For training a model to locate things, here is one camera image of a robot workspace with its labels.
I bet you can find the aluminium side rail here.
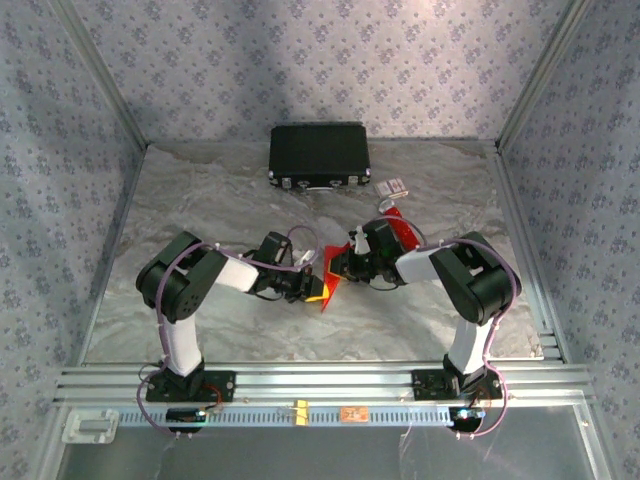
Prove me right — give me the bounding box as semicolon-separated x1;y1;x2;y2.
74;143;150;366
492;142;569;364

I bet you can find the right black controller board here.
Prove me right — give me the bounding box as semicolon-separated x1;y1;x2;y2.
448;406;488;430

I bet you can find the small red white card box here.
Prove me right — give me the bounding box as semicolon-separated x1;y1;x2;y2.
373;178;409;198

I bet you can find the red glitter tube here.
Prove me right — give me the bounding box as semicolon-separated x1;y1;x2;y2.
378;197;424;251

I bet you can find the white plastic bracket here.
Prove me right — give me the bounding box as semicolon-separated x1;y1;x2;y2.
61;408;121;446

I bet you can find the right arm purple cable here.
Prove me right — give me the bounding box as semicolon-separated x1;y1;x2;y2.
394;214;524;442

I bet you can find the red paper sheet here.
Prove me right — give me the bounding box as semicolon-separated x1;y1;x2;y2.
319;242;352;314

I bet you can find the grey slotted cable duct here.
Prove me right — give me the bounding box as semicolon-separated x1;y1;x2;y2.
117;405;454;429

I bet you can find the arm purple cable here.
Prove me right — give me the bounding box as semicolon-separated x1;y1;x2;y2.
394;214;524;442
136;224;321;442

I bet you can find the black hard case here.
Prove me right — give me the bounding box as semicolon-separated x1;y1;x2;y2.
268;123;372;192

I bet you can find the black controller board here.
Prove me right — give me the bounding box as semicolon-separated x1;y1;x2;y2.
448;406;488;430
165;407;209;427

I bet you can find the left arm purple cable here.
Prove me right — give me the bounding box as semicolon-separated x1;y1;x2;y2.
136;224;321;442

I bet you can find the aluminium frame post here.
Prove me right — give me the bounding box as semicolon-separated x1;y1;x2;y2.
494;0;594;154

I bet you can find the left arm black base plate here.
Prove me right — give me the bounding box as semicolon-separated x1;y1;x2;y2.
145;368;237;404

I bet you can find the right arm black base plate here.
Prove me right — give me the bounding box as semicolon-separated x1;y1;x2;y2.
412;368;504;401

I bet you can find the left black controller board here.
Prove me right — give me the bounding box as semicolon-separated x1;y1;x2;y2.
165;407;209;427

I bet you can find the aluminium mounting rail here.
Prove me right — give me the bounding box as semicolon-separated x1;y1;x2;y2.
53;360;596;405

